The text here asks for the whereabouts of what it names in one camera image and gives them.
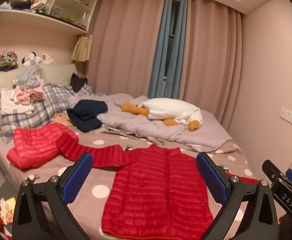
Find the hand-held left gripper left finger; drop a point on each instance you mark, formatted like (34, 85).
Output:
(77, 180)

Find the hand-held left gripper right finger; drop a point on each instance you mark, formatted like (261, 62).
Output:
(212, 178)

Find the red down jacket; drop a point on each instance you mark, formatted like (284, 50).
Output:
(33, 145)
(158, 192)

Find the pile of shelf clothes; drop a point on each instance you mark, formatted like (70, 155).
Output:
(38, 3)

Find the polka dot bed sheet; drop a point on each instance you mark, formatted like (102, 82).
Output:
(98, 175)

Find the peach cloth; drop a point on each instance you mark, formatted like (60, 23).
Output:
(61, 118)

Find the navy blue sweater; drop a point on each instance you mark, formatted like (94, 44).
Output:
(86, 115)

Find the colourful boxes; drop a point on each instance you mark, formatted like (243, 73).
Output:
(7, 205)

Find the white goose plush toy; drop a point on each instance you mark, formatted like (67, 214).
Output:
(170, 110)

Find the grey duvet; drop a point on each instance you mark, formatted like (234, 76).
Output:
(141, 127)

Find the plaid pillow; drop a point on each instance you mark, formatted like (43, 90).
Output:
(51, 100)

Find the dark brown cloth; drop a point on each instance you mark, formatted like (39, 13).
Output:
(77, 83)

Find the white cloth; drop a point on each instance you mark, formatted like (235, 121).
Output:
(12, 105)

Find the grey blue garment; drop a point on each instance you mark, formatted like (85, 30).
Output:
(28, 78)

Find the pink curtain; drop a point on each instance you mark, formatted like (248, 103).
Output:
(126, 45)
(208, 62)

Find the blue curtain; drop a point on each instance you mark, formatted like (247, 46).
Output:
(158, 67)

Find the cream plush toy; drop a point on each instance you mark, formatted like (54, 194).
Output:
(48, 58)

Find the window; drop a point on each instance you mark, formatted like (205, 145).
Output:
(172, 20)

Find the white wall shelf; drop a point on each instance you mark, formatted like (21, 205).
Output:
(36, 21)

